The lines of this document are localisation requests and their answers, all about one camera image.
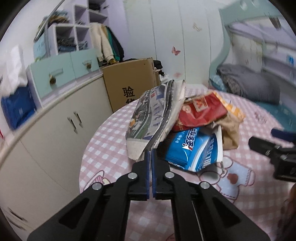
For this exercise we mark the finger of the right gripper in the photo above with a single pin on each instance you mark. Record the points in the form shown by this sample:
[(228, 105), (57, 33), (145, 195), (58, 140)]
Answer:
[(264, 147), (284, 135)]

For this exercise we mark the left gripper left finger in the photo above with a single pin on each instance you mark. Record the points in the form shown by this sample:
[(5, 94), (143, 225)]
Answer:
[(100, 212)]

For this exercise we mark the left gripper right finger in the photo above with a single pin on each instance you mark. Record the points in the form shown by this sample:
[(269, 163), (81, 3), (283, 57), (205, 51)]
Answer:
[(200, 212)]

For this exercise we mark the red snack bag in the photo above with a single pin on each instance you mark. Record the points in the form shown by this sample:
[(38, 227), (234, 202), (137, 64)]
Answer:
[(199, 111)]

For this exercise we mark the newspaper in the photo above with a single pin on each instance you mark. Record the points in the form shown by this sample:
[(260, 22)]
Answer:
[(155, 114)]

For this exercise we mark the brown paper bag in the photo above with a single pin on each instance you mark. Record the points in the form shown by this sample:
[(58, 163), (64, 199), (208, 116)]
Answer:
[(229, 124)]

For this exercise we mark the pink checkered tablecloth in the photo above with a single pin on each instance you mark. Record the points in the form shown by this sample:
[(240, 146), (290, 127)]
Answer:
[(245, 178)]

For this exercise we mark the blue snack bag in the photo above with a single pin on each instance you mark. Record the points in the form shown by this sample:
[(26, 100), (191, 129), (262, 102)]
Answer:
[(194, 149)]

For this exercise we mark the grey folded blanket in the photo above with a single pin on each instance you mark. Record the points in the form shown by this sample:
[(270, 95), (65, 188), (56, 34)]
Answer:
[(255, 86)]

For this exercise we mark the white long cabinet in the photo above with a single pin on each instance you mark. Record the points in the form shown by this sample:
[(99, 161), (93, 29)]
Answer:
[(40, 167)]

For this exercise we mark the brown cardboard box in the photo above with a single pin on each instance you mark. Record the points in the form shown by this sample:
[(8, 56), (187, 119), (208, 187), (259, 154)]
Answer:
[(128, 80)]

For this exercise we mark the blue fabric bag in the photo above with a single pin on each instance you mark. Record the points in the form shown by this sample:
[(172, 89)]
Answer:
[(18, 107)]

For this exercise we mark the teal drawer unit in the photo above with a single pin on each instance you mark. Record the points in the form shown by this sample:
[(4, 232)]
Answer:
[(51, 77)]

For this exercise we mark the white paper shopping bag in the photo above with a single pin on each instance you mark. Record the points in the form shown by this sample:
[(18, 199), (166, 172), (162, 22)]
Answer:
[(13, 72)]

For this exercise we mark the hanging clothes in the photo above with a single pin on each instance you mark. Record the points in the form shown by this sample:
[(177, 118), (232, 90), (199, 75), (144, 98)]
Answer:
[(107, 47)]

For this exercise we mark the white cubby shelf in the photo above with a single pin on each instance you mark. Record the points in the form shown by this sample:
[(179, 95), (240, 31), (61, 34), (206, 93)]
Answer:
[(68, 28)]

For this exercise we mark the teal bed frame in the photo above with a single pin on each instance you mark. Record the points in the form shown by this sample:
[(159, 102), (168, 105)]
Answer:
[(256, 35)]

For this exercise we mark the pink butterfly wall sticker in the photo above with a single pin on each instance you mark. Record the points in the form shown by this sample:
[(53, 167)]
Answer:
[(175, 51)]

